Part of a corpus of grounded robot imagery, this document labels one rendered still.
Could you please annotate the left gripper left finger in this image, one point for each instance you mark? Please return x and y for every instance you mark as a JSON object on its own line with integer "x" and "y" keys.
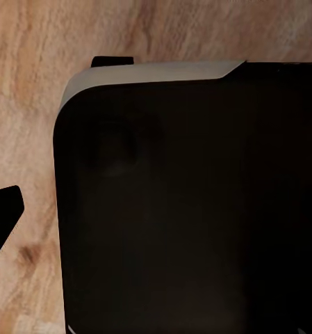
{"x": 11, "y": 208}

